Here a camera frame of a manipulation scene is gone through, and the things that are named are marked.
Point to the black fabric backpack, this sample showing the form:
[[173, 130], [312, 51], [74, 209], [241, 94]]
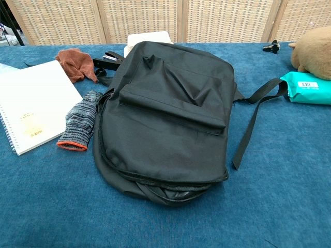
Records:
[[168, 129]]

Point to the blue carpet table cover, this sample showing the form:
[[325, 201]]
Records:
[[51, 206]]

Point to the wicker folding screen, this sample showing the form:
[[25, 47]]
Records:
[[64, 20]]

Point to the white spiral notebook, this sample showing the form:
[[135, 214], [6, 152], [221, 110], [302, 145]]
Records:
[[33, 98]]

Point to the green wet wipes pack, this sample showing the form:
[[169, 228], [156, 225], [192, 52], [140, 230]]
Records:
[[310, 90]]

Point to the brown plush toy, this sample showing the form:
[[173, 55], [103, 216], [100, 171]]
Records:
[[315, 51]]

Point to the black binder clip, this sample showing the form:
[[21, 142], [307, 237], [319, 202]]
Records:
[[271, 47]]

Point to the black stapler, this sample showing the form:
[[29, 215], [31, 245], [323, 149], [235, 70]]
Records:
[[103, 62]]

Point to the brown rumpled cloth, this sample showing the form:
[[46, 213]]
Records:
[[77, 62]]

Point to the black stand leg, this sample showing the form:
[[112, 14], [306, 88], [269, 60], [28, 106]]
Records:
[[18, 33]]

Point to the grey knit glove orange cuff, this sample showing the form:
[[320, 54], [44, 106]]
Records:
[[77, 121]]

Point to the cream white box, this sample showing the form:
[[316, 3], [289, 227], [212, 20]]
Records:
[[144, 37]]

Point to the clear white plastic packet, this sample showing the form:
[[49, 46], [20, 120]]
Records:
[[6, 69]]

